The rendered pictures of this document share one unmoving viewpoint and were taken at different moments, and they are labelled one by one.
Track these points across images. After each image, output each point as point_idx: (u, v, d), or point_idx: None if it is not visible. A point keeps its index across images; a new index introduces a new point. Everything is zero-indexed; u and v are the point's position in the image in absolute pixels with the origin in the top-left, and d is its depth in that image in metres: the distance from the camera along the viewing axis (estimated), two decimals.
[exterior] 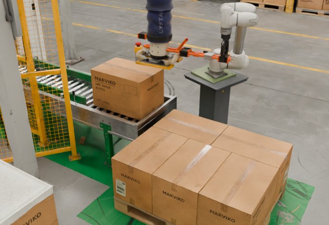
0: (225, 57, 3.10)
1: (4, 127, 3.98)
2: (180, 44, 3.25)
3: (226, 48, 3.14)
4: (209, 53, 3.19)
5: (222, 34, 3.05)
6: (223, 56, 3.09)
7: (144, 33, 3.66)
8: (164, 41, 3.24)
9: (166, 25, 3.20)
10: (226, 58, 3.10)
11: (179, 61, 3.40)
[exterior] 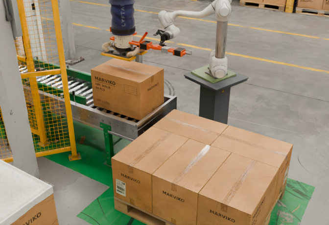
0: (179, 50, 3.24)
1: (4, 127, 3.98)
2: (141, 37, 3.42)
3: (158, 33, 3.57)
4: (167, 47, 3.34)
5: (168, 38, 3.69)
6: None
7: None
8: (127, 34, 3.43)
9: (129, 18, 3.39)
10: (180, 52, 3.24)
11: (142, 54, 3.58)
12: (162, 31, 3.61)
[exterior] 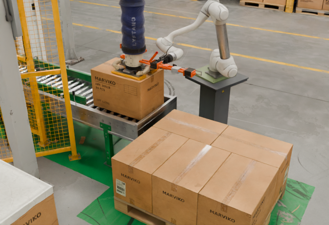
0: (189, 71, 3.24)
1: (4, 127, 3.98)
2: (152, 57, 3.43)
3: None
4: (177, 67, 3.35)
5: (171, 60, 3.59)
6: None
7: None
8: (138, 53, 3.44)
9: (139, 37, 3.40)
10: (190, 72, 3.24)
11: (152, 72, 3.59)
12: (164, 55, 3.50)
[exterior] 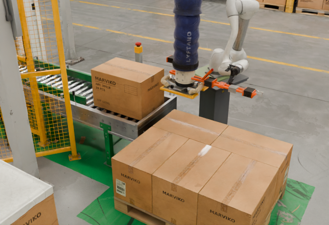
0: (249, 91, 2.98)
1: (4, 127, 3.98)
2: (206, 74, 3.18)
3: None
4: (234, 86, 3.09)
5: (238, 72, 3.41)
6: (226, 83, 3.34)
7: (173, 57, 3.63)
8: (191, 69, 3.20)
9: (194, 53, 3.15)
10: (250, 93, 2.98)
11: (204, 90, 3.34)
12: (233, 65, 3.33)
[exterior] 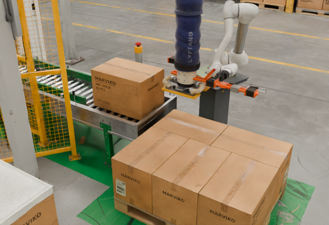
0: (252, 91, 2.98)
1: (4, 127, 3.98)
2: (208, 74, 3.18)
3: None
4: (236, 86, 3.09)
5: (227, 77, 3.33)
6: None
7: (174, 58, 3.62)
8: (193, 69, 3.19)
9: (195, 54, 3.15)
10: (253, 92, 2.98)
11: (206, 90, 3.33)
12: (221, 71, 3.24)
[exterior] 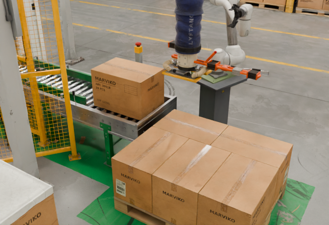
0: (254, 73, 2.91)
1: (4, 127, 3.98)
2: (209, 57, 3.11)
3: (234, 9, 3.15)
4: (238, 68, 3.02)
5: (242, 15, 3.26)
6: (230, 25, 3.19)
7: (175, 42, 3.56)
8: (194, 52, 3.12)
9: (196, 36, 3.08)
10: (255, 74, 2.91)
11: (207, 74, 3.26)
12: (237, 6, 3.18)
